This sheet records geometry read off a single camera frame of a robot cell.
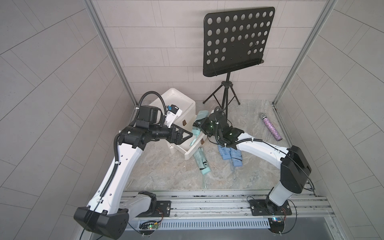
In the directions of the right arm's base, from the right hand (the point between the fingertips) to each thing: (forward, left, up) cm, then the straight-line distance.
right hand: (194, 122), depth 79 cm
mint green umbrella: (-7, -1, +1) cm, 7 cm away
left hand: (-12, +2, +9) cm, 15 cm away
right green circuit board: (-44, -36, -23) cm, 61 cm away
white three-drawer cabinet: (+3, +4, -2) cm, 6 cm away
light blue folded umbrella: (-9, -17, -20) cm, 28 cm away
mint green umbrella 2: (-14, -3, -18) cm, 23 cm away
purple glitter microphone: (+7, -51, -19) cm, 55 cm away
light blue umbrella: (-12, -23, -20) cm, 33 cm away
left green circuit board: (-42, +21, -19) cm, 51 cm away
